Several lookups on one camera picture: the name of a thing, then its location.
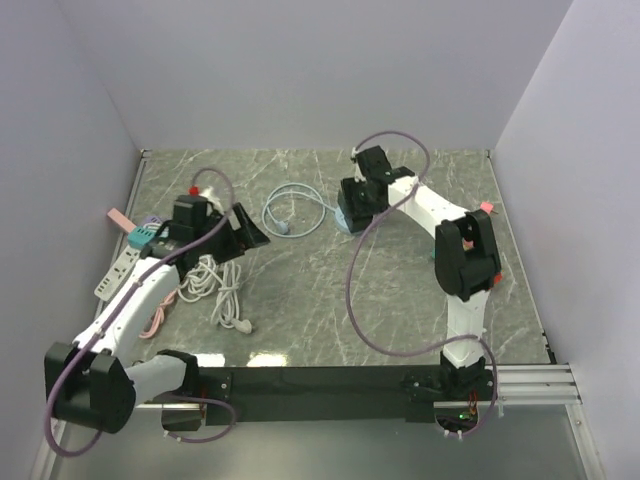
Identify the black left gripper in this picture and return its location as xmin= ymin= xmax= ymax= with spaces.
xmin=195 ymin=203 xmax=269 ymax=265

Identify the light blue round socket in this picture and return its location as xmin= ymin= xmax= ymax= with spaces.
xmin=334 ymin=208 xmax=363 ymax=236

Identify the light blue power cable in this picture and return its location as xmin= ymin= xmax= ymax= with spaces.
xmin=262 ymin=182 xmax=341 ymax=240

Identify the purple USB power strip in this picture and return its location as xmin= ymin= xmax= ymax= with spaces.
xmin=142 ymin=216 xmax=163 ymax=228

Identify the teal USB power strip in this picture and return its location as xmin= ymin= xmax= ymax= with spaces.
xmin=127 ymin=222 xmax=161 ymax=250

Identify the pink triangular socket adapter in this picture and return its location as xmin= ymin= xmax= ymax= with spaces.
xmin=480 ymin=202 xmax=498 ymax=215

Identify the pink long power strip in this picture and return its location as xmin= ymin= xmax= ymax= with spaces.
xmin=107 ymin=208 xmax=136 ymax=235

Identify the white USB power strip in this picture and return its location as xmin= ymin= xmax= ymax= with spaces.
xmin=94 ymin=246 xmax=139 ymax=302

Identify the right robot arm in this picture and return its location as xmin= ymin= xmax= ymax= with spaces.
xmin=339 ymin=146 xmax=502 ymax=399

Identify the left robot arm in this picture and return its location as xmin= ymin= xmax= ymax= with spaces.
xmin=44 ymin=195 xmax=270 ymax=434

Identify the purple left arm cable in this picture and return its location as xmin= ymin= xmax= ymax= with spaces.
xmin=43 ymin=168 xmax=239 ymax=456

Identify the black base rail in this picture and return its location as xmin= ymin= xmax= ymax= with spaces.
xmin=193 ymin=362 xmax=496 ymax=423

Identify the aluminium frame rail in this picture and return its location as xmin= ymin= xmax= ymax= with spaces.
xmin=119 ymin=363 xmax=584 ymax=409

